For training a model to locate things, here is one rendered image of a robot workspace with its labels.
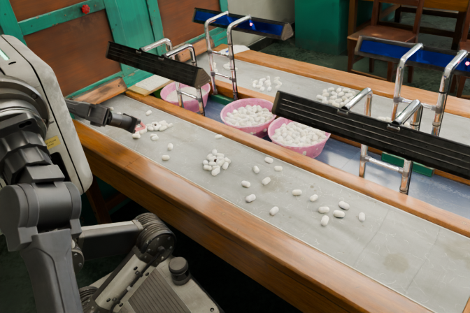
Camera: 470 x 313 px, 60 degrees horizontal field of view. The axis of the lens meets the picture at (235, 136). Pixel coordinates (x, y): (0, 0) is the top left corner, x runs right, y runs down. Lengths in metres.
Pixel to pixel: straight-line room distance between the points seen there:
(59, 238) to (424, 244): 1.03
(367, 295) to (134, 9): 1.76
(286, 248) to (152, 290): 0.57
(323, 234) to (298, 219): 0.10
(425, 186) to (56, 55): 1.69
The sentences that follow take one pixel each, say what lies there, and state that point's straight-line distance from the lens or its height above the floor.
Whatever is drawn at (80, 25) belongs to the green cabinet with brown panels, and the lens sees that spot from 2.15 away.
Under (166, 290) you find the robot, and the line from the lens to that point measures 1.60.
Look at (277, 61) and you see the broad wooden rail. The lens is 2.42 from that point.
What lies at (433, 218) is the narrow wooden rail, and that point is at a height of 0.76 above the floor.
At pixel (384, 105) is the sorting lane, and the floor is 0.74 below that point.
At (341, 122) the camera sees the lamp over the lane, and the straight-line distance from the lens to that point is 1.22.
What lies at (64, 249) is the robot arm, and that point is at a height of 1.26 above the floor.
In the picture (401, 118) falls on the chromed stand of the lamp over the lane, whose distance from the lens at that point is 1.19.
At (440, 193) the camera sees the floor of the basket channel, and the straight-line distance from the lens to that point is 1.66.
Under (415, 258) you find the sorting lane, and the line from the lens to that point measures 1.33.
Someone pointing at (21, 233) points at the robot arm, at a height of 1.31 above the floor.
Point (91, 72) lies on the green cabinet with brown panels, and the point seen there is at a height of 0.93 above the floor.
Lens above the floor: 1.73
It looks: 33 degrees down
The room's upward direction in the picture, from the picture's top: 7 degrees counter-clockwise
